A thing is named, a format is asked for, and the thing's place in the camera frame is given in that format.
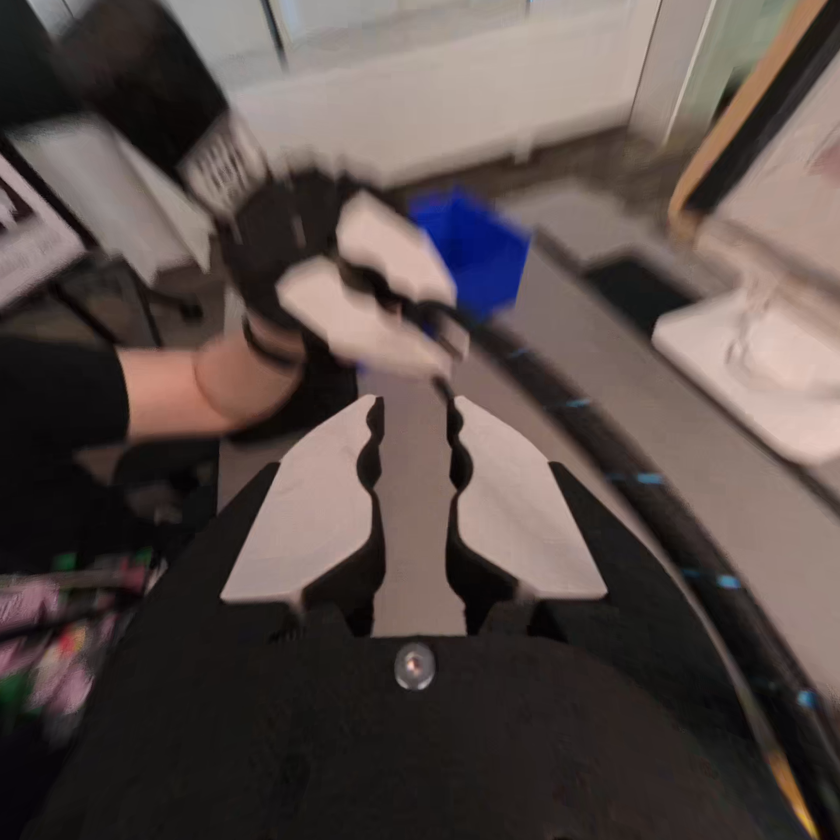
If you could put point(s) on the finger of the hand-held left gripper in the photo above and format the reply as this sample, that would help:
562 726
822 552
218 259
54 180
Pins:
394 249
354 321

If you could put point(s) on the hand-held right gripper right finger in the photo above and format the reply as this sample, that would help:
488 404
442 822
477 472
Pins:
525 525

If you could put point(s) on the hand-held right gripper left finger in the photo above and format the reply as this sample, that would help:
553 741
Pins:
308 525

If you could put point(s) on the blue plastic bin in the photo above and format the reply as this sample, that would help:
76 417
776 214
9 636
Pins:
479 256

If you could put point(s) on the person's left forearm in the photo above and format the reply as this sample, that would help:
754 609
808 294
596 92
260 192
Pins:
184 394

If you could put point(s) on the black wristband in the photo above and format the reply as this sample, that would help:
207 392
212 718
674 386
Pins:
262 348

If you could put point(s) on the printed instruction sheet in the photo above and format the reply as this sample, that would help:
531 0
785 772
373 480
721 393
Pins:
800 197

